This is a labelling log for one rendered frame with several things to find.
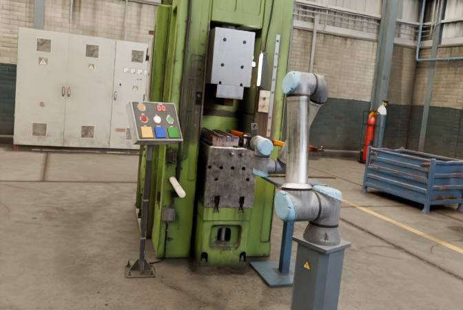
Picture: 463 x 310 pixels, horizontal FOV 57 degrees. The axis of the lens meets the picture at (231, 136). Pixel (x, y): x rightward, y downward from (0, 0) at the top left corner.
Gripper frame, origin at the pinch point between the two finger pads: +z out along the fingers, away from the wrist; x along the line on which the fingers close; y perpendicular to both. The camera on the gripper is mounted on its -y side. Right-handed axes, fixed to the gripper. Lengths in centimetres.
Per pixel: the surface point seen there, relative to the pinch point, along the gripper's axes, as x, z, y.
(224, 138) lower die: -3.6, 41.9, 8.2
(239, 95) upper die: 5.1, 42.2, -24.5
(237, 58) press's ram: 1, 43, -51
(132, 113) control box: -72, 22, -7
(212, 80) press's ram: -16, 42, -33
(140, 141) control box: -66, 15, 10
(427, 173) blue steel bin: 319, 201, 57
